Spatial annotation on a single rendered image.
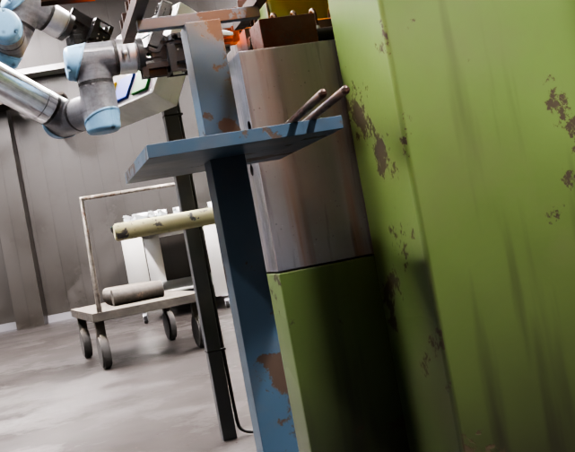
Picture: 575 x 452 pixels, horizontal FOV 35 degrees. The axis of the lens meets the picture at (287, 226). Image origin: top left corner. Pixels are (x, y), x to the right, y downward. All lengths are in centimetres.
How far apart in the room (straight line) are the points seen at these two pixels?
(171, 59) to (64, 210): 856
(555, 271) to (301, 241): 49
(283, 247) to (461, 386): 45
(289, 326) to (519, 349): 45
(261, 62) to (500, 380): 77
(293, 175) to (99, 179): 871
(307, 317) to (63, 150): 885
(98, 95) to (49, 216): 859
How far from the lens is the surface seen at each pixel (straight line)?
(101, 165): 1051
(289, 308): 183
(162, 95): 243
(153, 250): 1008
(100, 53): 200
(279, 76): 186
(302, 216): 184
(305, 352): 184
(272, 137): 137
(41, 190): 1058
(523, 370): 173
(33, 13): 236
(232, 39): 208
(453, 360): 166
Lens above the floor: 55
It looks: level
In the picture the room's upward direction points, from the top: 10 degrees counter-clockwise
